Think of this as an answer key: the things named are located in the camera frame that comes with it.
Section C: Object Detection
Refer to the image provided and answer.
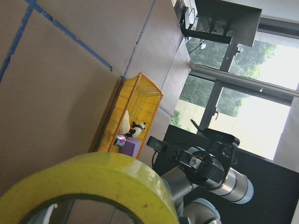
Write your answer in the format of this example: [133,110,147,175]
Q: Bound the panda toy figure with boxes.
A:
[125,121,146,138]

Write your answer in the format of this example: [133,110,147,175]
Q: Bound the yellow plastic basket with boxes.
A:
[95,73,164,159]

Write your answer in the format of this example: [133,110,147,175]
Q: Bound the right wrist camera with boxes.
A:
[191,119,240,155]

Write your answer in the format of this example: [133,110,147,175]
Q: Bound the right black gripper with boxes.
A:
[146,136,231,189]

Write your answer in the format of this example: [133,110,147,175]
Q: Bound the yellow tape roll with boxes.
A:
[0,152,179,224]

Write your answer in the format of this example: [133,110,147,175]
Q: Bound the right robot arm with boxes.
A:
[147,135,254,224]

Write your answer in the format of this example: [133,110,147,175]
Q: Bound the black monitor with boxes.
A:
[180,0,262,47]

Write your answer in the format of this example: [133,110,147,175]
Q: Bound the small pink label bottle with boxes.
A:
[114,134,126,147]

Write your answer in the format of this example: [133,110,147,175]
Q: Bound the purple foam cube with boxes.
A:
[120,137,141,157]

